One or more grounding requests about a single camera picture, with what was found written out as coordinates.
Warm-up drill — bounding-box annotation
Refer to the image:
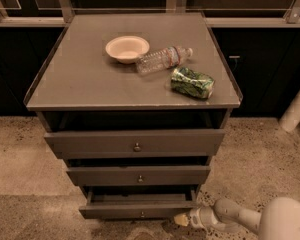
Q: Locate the crushed green soda can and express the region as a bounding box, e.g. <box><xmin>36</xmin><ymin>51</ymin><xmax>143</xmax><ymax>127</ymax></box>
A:
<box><xmin>170</xmin><ymin>67</ymin><xmax>215</xmax><ymax>99</ymax></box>

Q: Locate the drawer with knob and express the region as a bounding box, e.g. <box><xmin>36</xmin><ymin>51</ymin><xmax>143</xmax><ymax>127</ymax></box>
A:
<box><xmin>67</xmin><ymin>165</ymin><xmax>210</xmax><ymax>186</ymax></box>
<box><xmin>79</xmin><ymin>189</ymin><xmax>197</xmax><ymax>220</ymax></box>
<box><xmin>44</xmin><ymin>129</ymin><xmax>225</xmax><ymax>159</ymax></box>

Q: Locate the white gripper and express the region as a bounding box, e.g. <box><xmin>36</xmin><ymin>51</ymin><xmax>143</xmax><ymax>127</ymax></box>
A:
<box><xmin>174</xmin><ymin>207</ymin><xmax>219</xmax><ymax>229</ymax></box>

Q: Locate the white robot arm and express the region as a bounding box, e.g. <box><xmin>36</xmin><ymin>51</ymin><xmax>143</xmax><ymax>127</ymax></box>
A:
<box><xmin>174</xmin><ymin>197</ymin><xmax>300</xmax><ymax>240</ymax></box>

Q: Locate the metal window frame rail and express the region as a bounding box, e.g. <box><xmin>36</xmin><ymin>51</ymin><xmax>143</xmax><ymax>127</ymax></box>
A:
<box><xmin>0</xmin><ymin>0</ymin><xmax>300</xmax><ymax>28</ymax></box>

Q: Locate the dark wooden drawer cabinet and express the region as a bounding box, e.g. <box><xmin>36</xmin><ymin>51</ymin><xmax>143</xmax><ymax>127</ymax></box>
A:
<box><xmin>24</xmin><ymin>12</ymin><xmax>244</xmax><ymax>222</ymax></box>

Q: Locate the beige paper bowl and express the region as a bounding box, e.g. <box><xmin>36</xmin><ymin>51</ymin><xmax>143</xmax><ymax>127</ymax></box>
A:
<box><xmin>105</xmin><ymin>36</ymin><xmax>150</xmax><ymax>64</ymax></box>

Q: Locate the clear plastic water bottle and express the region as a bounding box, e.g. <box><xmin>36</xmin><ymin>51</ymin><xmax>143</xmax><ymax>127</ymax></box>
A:
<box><xmin>136</xmin><ymin>46</ymin><xmax>193</xmax><ymax>74</ymax></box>

